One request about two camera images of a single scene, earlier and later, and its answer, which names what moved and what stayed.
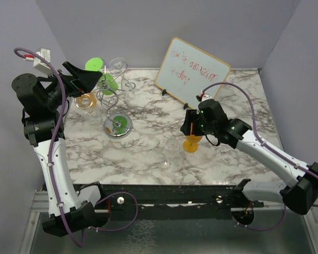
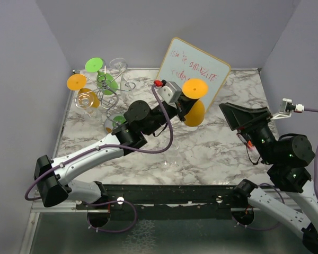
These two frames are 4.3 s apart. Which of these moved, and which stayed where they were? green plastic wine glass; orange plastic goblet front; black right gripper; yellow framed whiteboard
Moved: black right gripper; orange plastic goblet front
Stayed: green plastic wine glass; yellow framed whiteboard
